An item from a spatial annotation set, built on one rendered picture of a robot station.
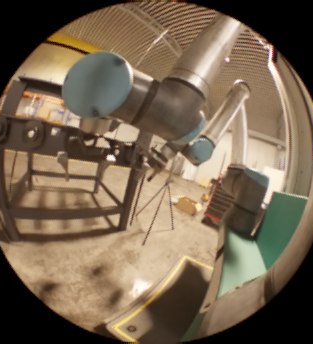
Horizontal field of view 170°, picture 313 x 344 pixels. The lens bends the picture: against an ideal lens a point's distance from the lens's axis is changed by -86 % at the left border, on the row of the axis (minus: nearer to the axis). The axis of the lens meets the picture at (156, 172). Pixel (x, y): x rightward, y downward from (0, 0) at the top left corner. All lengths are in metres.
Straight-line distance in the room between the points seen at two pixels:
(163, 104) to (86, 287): 0.98
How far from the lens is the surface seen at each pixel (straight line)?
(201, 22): 7.68
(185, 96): 0.17
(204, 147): 0.41
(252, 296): 0.17
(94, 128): 0.27
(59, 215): 0.94
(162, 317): 0.60
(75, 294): 0.93
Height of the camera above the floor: 0.89
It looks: 7 degrees down
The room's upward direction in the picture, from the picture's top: 17 degrees clockwise
